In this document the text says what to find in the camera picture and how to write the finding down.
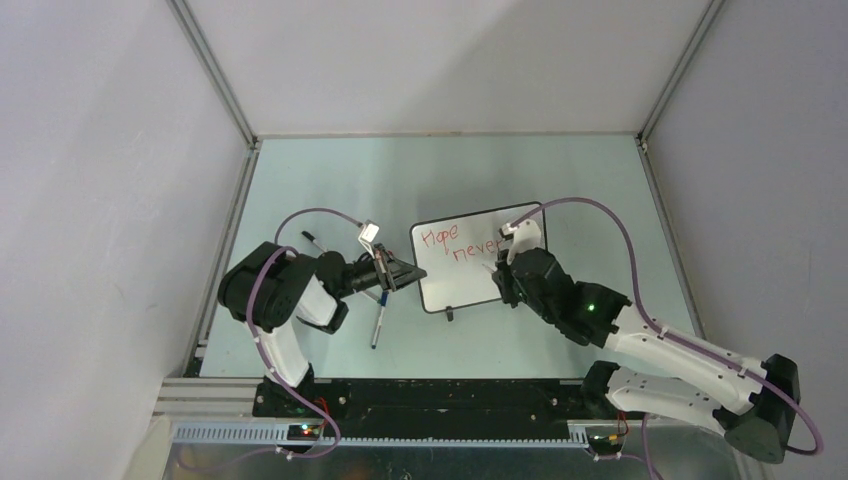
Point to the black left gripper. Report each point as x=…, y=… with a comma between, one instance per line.
x=392, y=272

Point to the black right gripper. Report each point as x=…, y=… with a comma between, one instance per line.
x=502, y=276

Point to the white whiteboard black frame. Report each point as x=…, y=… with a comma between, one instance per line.
x=453, y=249

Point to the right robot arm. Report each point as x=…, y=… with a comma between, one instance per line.
x=751, y=403

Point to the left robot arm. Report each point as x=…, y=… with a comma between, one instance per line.
x=274, y=287

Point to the blue whiteboard marker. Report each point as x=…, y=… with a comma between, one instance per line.
x=381, y=313

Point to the green whiteboard marker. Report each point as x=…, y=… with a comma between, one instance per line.
x=373, y=296

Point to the black whiteboard marker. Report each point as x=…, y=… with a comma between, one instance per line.
x=314, y=241

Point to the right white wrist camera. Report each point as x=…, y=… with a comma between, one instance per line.
x=525, y=235

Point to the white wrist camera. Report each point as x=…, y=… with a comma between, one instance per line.
x=525, y=235
x=367, y=234

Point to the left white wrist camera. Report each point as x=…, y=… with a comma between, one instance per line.
x=367, y=234

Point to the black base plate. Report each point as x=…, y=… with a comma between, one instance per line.
x=486, y=409

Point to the left aluminium frame rail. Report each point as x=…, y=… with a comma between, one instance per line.
x=190, y=24

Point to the aluminium frame rail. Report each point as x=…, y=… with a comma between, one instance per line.
x=707, y=20
x=190, y=24

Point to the grey cable duct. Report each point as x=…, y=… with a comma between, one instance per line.
x=259, y=434

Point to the right aluminium frame rail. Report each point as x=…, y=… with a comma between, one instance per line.
x=707, y=20

